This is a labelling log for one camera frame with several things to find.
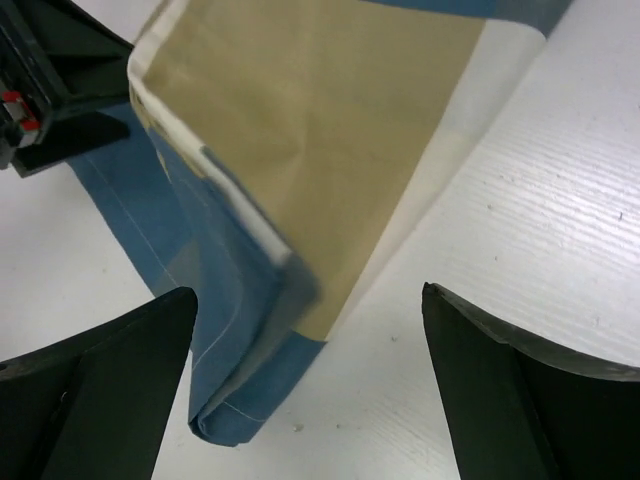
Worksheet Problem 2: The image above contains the blue beige cloth placemat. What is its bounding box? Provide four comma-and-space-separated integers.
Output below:
71, 1, 568, 447

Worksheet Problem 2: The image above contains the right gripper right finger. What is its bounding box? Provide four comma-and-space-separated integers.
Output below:
422, 283, 639, 479

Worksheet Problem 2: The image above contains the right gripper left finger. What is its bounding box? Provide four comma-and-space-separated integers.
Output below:
1, 287, 198, 479

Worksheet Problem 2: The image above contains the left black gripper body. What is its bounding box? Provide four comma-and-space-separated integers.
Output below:
1, 1, 132, 177

